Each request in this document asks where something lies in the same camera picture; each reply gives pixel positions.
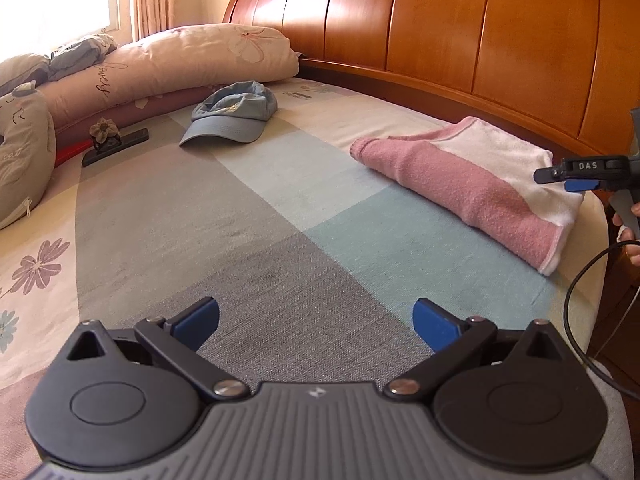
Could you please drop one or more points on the pink quilt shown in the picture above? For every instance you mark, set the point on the pink quilt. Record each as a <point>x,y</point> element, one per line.
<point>160,105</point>

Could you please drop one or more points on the blue-grey folded cloth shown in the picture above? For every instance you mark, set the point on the blue-grey folded cloth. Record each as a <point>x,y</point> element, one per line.
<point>80,55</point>

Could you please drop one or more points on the window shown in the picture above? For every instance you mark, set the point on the window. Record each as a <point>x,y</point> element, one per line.
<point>55,0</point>

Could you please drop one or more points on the knitted flower ornament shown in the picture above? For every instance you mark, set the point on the knitted flower ornament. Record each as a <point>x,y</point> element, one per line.
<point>104,130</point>

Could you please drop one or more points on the light blue cap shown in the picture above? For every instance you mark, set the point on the light blue cap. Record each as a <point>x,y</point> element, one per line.
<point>235,115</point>

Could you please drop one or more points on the black phone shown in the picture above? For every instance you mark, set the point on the black phone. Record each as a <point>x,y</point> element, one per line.
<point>125,141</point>

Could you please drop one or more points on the grey cat face cushion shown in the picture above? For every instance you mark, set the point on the grey cat face cushion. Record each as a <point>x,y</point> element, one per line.
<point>22,160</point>

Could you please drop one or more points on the wooden bed headboard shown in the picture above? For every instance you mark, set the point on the wooden bed headboard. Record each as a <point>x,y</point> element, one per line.
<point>450,25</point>

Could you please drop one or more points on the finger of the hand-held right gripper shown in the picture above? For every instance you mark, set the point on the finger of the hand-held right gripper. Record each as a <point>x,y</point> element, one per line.
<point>547,175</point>
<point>580,186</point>

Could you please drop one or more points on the person's right hand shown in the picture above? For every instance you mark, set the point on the person's right hand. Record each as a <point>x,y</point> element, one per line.
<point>631,240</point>

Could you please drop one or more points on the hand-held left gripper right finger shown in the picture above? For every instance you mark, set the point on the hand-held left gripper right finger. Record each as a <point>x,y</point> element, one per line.
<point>435,324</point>

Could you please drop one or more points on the pink and white sweater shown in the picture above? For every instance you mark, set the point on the pink and white sweater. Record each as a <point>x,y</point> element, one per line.
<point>450,180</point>

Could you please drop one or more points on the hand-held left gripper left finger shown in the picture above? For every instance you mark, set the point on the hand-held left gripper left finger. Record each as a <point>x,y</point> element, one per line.
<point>197,319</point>

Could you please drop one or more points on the beige floral quilt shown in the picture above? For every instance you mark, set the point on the beige floral quilt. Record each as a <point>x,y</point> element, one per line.
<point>200,60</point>

